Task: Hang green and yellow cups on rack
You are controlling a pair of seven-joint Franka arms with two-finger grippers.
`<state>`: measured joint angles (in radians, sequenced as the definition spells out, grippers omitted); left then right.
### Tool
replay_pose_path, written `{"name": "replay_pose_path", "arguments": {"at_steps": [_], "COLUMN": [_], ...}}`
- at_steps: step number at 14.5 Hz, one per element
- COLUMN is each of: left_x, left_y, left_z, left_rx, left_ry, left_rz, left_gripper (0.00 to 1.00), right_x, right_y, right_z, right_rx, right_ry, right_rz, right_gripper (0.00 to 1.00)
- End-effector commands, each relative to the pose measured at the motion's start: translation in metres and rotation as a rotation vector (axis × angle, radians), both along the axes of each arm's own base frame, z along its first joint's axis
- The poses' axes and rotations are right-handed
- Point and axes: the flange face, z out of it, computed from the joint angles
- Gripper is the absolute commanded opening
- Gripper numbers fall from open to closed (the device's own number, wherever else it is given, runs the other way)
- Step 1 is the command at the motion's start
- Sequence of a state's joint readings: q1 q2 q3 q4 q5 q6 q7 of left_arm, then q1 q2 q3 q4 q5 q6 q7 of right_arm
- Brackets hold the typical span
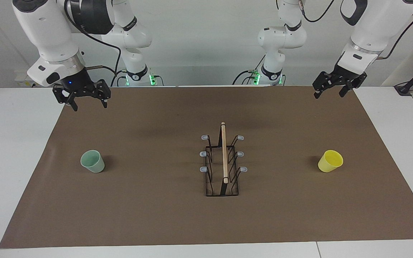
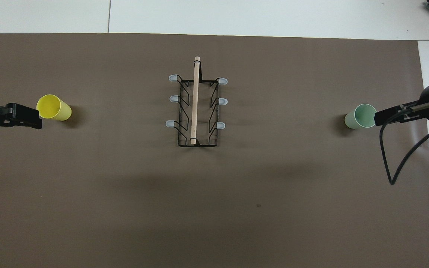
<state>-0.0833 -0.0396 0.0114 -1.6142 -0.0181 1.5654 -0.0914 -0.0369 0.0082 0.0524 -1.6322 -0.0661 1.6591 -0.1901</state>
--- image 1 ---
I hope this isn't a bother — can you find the yellow plastic cup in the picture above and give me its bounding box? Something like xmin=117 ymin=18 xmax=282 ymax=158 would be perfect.
xmin=318 ymin=150 xmax=344 ymax=173

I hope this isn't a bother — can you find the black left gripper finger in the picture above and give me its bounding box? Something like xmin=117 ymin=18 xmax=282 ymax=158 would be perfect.
xmin=312 ymin=71 xmax=336 ymax=100
xmin=339 ymin=73 xmax=367 ymax=98

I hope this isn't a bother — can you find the black base cable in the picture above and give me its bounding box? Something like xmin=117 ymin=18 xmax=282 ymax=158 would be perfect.
xmin=232 ymin=56 xmax=266 ymax=85

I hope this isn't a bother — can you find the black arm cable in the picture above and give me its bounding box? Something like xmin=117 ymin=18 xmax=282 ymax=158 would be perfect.
xmin=379 ymin=5 xmax=413 ymax=61
xmin=64 ymin=0 xmax=122 ymax=86

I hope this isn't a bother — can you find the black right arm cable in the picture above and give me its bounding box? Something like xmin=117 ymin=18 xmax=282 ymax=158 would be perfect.
xmin=64 ymin=0 xmax=122 ymax=86

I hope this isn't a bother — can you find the black wire cup rack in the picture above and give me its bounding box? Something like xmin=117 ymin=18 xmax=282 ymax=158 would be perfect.
xmin=200 ymin=122 xmax=248 ymax=197

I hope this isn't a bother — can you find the brown table mat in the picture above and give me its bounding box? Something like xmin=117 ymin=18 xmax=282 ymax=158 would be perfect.
xmin=0 ymin=86 xmax=413 ymax=249

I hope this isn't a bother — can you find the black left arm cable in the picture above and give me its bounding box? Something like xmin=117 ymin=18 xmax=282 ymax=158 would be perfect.
xmin=379 ymin=5 xmax=413 ymax=61

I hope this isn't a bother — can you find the pale green plastic cup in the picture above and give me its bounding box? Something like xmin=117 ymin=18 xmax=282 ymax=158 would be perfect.
xmin=80 ymin=150 xmax=105 ymax=173

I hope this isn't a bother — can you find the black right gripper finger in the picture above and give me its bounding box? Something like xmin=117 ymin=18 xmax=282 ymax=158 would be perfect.
xmin=94 ymin=80 xmax=112 ymax=108
xmin=52 ymin=85 xmax=80 ymax=111

